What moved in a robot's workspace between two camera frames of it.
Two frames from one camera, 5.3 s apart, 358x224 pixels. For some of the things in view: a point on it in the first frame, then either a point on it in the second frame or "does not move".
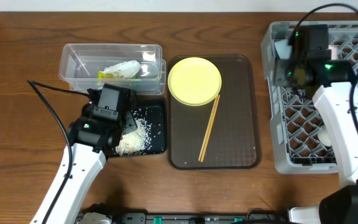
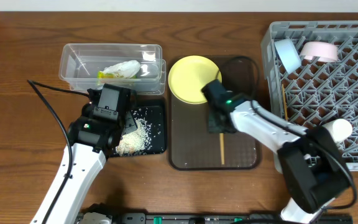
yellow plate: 194,81 does not move
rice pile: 137,142 does not move
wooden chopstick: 208,127 → 222,145
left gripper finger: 130,124 does not move
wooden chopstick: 210,128 → 284,101
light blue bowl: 283,49 does not move
